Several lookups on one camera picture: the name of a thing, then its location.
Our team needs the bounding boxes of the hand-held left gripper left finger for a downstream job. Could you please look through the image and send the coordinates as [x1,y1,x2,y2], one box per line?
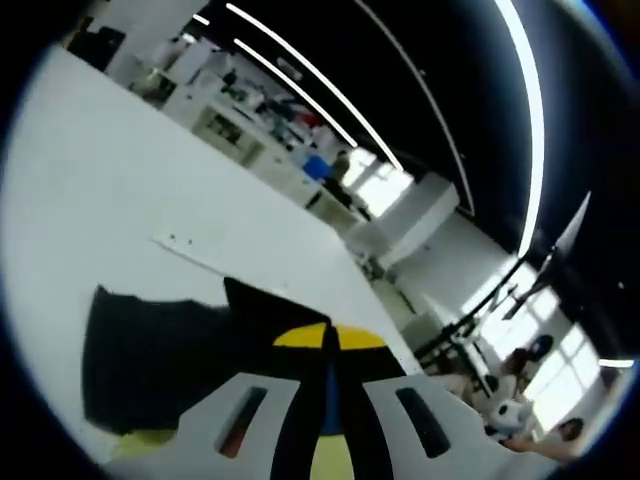
[107,322,329,480]

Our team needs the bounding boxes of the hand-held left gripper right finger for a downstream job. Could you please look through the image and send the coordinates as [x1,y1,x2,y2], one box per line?
[334,324,557,480]

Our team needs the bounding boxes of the yellow-green and dark garment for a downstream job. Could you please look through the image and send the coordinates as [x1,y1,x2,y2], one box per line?
[82,276,407,480]

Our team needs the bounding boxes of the black metal stand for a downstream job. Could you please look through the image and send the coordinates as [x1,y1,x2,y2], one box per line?
[413,257,554,374]

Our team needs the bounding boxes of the long bright ceiling light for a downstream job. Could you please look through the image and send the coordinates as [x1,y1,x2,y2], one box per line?
[492,0,547,259]

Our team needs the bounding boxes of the blue storage bin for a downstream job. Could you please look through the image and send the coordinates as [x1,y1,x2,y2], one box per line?
[303,153,332,182]

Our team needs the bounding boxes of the white workbench row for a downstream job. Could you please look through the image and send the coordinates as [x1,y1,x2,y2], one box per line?
[127,47,374,224]

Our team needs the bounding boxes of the thin ceiling light strip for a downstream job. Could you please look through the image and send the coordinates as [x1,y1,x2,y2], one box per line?
[231,37,360,150]
[224,2,405,172]

